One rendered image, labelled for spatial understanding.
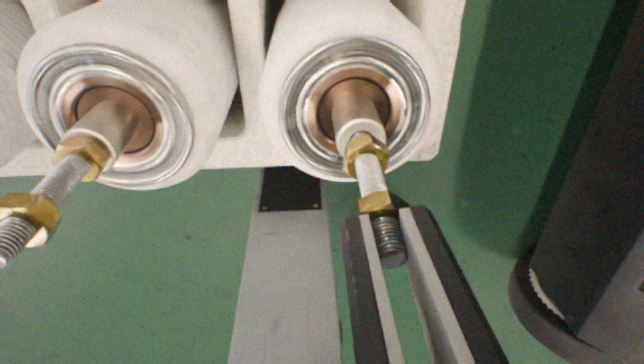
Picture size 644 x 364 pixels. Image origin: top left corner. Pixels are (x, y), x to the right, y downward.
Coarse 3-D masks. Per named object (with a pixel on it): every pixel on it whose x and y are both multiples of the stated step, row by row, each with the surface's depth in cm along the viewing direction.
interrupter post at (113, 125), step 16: (96, 112) 17; (112, 112) 17; (128, 112) 18; (80, 128) 15; (96, 128) 16; (112, 128) 16; (128, 128) 17; (112, 144) 16; (128, 144) 18; (112, 160) 16
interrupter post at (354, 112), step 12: (348, 96) 18; (360, 96) 18; (336, 108) 18; (348, 108) 17; (360, 108) 17; (372, 108) 17; (336, 120) 17; (348, 120) 16; (360, 120) 16; (372, 120) 16; (336, 132) 16; (348, 132) 16; (372, 132) 16; (384, 132) 16; (336, 144) 16
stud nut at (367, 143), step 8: (360, 136) 15; (368, 136) 15; (352, 144) 15; (360, 144) 14; (368, 144) 14; (376, 144) 14; (384, 144) 15; (344, 152) 15; (352, 152) 14; (360, 152) 15; (368, 152) 15; (376, 152) 15; (384, 152) 15; (344, 160) 15; (352, 160) 15; (384, 160) 15; (344, 168) 15; (352, 168) 15; (384, 168) 15; (352, 176) 15
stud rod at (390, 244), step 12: (360, 132) 16; (360, 156) 15; (372, 156) 14; (360, 168) 14; (372, 168) 14; (360, 180) 14; (372, 180) 13; (384, 180) 13; (360, 192) 13; (372, 192) 13; (384, 216) 12; (372, 228) 11; (384, 228) 11; (396, 228) 11; (384, 240) 11; (396, 240) 11; (384, 252) 10; (396, 252) 11; (384, 264) 11; (396, 264) 11
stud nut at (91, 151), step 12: (60, 144) 15; (72, 144) 15; (84, 144) 15; (96, 144) 15; (60, 156) 15; (84, 156) 15; (96, 156) 15; (108, 156) 16; (96, 168) 15; (84, 180) 16
